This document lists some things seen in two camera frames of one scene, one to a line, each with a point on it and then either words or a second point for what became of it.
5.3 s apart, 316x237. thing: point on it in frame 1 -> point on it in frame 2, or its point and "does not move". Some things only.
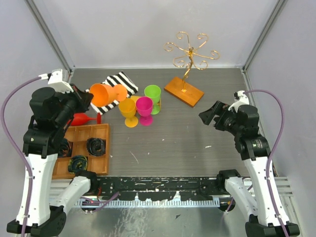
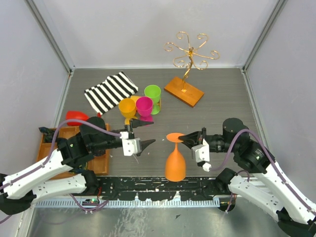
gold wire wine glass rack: [178, 87] does not move
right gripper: [219, 108] -> [193, 137]
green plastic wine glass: [154, 92] does not move
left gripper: [84, 98] -> [135, 124]
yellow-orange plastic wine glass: [127, 108] does not move
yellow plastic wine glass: [135, 98] does not move
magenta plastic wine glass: [144, 105] does not move
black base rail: [141, 187] does not move
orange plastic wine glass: [104, 94] -> [175, 165]
